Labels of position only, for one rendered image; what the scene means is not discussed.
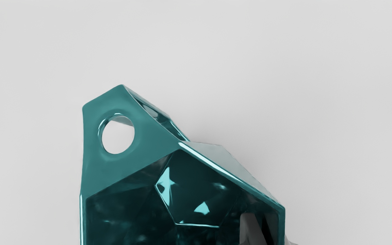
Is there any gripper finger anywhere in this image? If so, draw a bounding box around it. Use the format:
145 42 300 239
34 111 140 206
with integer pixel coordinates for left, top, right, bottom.
239 212 273 245

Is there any teal faceted mug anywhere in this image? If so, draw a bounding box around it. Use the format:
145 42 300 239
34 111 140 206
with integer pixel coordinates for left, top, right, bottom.
79 84 286 245

